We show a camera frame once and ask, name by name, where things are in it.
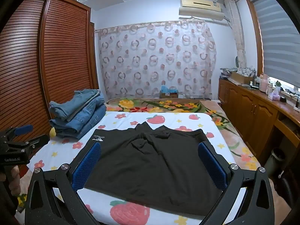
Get person's left hand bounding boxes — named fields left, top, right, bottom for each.
left=8, top=165, right=22, bottom=196

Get wooden cabinet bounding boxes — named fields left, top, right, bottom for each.
left=218, top=77, right=300, bottom=169

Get strawberry printed bedsheet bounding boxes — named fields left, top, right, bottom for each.
left=14, top=111, right=238, bottom=225

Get purple pouch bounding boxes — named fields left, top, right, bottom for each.
left=268, top=92, right=282, bottom=102

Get black pants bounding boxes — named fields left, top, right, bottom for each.
left=83, top=122, right=227, bottom=216

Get beige air conditioner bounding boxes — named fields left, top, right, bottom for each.
left=179, top=0, right=230, bottom=22

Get wooden louvred wardrobe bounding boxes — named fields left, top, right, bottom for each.
left=0, top=0, right=99, bottom=144

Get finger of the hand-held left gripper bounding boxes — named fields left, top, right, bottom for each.
left=9, top=133, right=50, bottom=154
left=5, top=125, right=34, bottom=141

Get light blue folded jeans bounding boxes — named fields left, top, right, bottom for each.
left=49, top=88, right=105, bottom=123

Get dark blue folded jeans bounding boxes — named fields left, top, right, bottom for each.
left=50, top=104, right=107, bottom=139

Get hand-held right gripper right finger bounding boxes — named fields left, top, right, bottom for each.
left=197, top=141, right=275, bottom=225

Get circle patterned curtain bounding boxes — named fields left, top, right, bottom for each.
left=96, top=20, right=218, bottom=100

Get grey trash can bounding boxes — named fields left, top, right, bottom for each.
left=265, top=147, right=287, bottom=179

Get wooden window frame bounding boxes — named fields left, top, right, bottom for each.
left=244, top=0, right=300, bottom=92

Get grey window blind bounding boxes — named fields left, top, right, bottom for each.
left=248, top=0, right=300, bottom=83

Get beige window drape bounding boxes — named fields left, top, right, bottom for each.
left=224, top=0, right=249, bottom=69

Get stack of patterned cloth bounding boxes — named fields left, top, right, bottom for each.
left=220, top=67, right=256, bottom=78

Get pink bottle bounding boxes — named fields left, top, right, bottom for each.
left=259, top=74, right=269, bottom=92

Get open cardboard box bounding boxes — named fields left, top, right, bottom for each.
left=231, top=71, right=254, bottom=85

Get cardboard box with blue items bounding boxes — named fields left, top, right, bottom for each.
left=160, top=86, right=179, bottom=99

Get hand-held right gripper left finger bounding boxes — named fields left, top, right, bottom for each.
left=25, top=142, right=104, bottom=225

